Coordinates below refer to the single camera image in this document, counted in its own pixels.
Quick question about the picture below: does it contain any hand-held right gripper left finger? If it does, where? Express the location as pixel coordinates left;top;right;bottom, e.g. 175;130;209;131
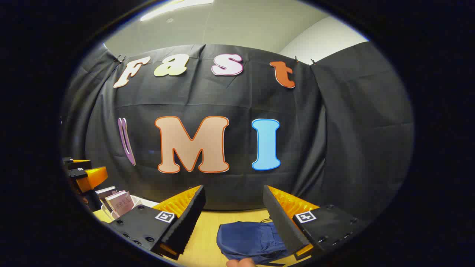
108;185;206;260

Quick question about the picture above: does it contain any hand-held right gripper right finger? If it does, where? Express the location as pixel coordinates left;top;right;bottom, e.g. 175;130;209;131
263;185;368;260

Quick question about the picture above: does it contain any pink cover book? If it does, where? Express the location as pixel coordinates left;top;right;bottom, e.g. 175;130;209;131
105;191;135;218

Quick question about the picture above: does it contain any blue schoolbag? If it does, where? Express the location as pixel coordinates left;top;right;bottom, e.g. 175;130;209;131
217;221;297;264

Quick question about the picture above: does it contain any white bookshelf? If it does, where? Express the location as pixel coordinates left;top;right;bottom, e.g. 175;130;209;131
100;196;160;221

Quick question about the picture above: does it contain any black backdrop cloth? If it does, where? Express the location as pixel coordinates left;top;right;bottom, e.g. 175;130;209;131
61;42;414;223

